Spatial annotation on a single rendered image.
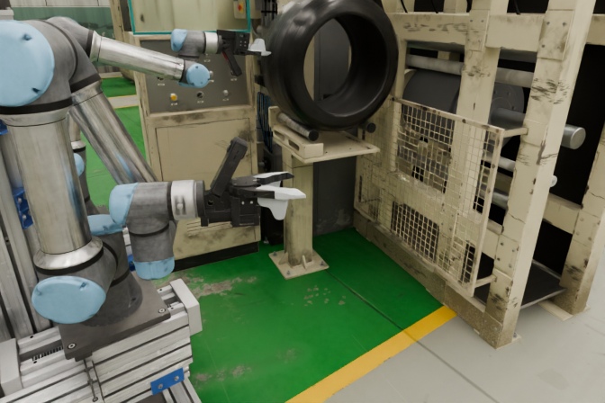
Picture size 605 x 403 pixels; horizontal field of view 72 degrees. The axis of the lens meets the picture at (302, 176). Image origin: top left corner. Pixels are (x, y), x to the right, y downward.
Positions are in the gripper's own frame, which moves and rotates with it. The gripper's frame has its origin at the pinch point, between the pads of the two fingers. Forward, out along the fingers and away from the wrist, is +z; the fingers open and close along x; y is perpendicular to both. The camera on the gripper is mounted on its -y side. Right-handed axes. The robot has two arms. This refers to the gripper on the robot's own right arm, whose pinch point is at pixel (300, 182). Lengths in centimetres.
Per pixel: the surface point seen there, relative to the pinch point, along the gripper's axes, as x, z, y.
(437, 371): -56, 64, 100
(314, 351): -74, 16, 97
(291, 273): -130, 14, 88
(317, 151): -87, 21, 12
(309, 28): -79, 17, -36
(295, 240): -133, 17, 70
